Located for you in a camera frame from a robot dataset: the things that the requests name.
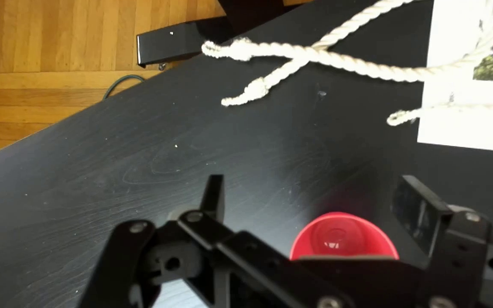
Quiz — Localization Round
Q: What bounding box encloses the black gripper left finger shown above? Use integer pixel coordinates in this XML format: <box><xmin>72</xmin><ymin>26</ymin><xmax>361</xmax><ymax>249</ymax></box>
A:
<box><xmin>77</xmin><ymin>174</ymin><xmax>243</xmax><ymax>308</ymax></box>

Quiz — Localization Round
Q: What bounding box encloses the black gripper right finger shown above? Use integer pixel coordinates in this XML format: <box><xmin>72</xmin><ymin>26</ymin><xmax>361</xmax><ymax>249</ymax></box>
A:
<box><xmin>392</xmin><ymin>174</ymin><xmax>493</xmax><ymax>308</ymax></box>

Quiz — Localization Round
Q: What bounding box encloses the pink plastic cup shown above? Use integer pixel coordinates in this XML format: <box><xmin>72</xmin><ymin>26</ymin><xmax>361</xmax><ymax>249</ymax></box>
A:
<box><xmin>288</xmin><ymin>211</ymin><xmax>401</xmax><ymax>264</ymax></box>

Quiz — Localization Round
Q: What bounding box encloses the black flat device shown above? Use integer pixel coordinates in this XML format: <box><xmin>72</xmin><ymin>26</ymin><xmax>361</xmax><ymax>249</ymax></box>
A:
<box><xmin>135</xmin><ymin>20</ymin><xmax>243</xmax><ymax>69</ymax></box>

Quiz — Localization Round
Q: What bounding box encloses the dark floor cable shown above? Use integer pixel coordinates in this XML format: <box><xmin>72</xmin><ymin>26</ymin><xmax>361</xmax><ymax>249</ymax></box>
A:
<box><xmin>103</xmin><ymin>74</ymin><xmax>147</xmax><ymax>103</ymax></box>

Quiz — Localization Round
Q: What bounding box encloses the white twisted rope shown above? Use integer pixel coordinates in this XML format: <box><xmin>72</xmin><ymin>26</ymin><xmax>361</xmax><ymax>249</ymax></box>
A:
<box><xmin>200</xmin><ymin>0</ymin><xmax>493</xmax><ymax>129</ymax></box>

